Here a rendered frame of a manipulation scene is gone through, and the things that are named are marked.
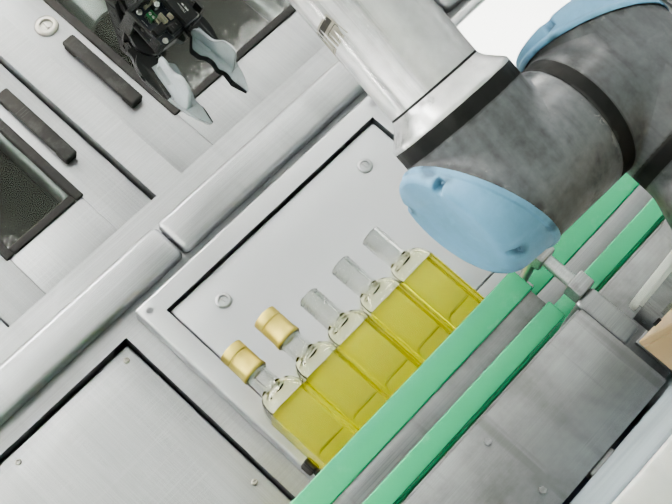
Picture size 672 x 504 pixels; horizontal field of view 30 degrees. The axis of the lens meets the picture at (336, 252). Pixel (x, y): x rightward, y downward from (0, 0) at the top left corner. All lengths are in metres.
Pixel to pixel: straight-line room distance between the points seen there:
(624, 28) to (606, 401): 0.51
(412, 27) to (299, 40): 0.97
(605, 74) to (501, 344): 0.50
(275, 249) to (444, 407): 0.43
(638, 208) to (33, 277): 0.81
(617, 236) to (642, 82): 0.62
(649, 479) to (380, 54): 0.36
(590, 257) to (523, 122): 0.65
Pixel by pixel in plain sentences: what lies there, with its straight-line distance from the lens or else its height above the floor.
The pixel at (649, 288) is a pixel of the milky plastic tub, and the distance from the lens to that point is 1.40.
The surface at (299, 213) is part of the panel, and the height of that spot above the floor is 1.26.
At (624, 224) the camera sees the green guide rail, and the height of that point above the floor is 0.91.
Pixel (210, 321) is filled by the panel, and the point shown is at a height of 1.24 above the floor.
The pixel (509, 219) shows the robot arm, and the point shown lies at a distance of 0.93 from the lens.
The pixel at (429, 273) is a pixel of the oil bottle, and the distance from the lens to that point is 1.55.
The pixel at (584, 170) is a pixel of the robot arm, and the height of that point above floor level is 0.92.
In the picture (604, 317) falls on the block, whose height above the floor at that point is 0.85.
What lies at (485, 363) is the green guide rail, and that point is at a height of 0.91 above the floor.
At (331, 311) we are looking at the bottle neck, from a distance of 1.53.
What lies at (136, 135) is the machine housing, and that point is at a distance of 1.82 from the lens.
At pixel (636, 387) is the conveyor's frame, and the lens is 1.41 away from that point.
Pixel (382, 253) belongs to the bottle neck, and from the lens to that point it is 1.57.
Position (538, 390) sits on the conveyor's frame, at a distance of 1.38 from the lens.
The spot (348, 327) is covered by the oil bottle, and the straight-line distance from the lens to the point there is 1.51.
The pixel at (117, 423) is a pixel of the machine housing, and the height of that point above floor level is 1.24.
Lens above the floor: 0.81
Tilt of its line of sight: 13 degrees up
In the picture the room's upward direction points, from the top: 49 degrees counter-clockwise
